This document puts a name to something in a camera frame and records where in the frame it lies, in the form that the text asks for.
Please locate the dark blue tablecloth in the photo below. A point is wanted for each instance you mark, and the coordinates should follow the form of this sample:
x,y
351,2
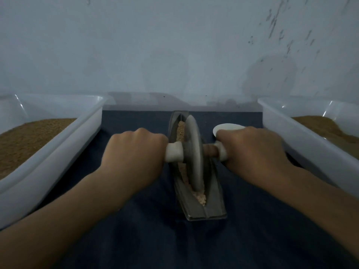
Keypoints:
x,y
146,241

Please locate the person's right forearm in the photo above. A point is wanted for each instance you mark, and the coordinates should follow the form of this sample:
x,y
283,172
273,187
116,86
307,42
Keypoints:
x,y
325,213

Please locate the white plastic tray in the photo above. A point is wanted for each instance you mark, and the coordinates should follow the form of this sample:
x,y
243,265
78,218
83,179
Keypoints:
x,y
56,154
300,144

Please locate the white round plate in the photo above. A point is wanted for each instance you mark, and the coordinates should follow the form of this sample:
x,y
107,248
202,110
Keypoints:
x,y
227,129

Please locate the small ground grain portion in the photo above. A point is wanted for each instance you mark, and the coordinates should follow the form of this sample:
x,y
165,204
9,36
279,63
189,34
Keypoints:
x,y
199,197

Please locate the person's left hand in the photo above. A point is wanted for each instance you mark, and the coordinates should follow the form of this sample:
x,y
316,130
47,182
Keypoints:
x,y
132,159

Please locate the person's right hand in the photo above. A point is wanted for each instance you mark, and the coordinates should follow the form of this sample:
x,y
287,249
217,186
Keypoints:
x,y
252,154

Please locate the boat-shaped metal grinding trough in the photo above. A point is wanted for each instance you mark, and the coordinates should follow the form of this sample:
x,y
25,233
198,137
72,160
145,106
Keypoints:
x,y
216,207

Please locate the person's left forearm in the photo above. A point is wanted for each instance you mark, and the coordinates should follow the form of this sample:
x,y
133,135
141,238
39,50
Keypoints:
x,y
53,232

